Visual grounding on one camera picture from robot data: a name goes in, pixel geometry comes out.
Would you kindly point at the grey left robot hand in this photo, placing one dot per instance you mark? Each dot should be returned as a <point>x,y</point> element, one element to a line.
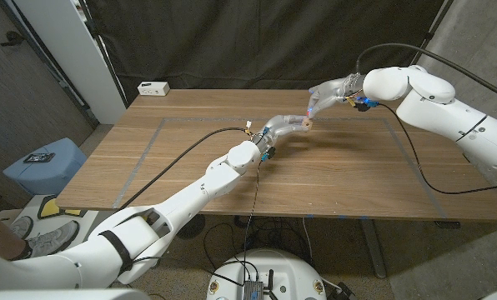
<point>282,126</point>

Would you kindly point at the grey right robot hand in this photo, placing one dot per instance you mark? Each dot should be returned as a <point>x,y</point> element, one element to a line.
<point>332,91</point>

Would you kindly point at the small wooden block with holes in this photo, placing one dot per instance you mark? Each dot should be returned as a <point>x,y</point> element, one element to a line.
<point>307,123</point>

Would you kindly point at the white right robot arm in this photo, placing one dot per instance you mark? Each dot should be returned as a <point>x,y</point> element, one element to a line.
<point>440,112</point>

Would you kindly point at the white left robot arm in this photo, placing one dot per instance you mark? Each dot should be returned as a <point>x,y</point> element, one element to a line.
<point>211,183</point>

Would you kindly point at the black backdrop curtain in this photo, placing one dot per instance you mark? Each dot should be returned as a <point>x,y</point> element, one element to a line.
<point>252,41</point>

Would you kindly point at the black backdrop stand pole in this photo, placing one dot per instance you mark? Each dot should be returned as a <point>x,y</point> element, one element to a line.
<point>103,52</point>
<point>428,36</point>

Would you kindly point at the round black floor fan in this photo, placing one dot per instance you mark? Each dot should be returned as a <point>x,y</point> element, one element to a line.
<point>194,227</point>

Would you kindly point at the white power strip box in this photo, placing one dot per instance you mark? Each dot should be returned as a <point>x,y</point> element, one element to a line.
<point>153,88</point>

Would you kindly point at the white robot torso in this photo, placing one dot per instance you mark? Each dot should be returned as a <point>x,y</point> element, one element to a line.
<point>290,271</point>

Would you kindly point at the grey table leg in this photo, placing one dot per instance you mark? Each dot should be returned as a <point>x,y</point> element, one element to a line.
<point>375,254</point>

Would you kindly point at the grey electronics box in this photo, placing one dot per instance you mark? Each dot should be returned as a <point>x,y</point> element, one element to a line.
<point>252,289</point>

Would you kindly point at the white pillar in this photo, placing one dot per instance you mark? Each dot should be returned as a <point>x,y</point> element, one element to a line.
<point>77,54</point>

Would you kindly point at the blue plastic stool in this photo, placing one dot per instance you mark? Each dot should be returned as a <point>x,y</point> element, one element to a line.
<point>52,177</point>

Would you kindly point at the black smartphone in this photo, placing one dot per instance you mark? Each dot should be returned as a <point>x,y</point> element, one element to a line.
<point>39,157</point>

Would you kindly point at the grey black sneaker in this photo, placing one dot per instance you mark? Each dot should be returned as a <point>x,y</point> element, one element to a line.
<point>52,239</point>
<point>21,227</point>

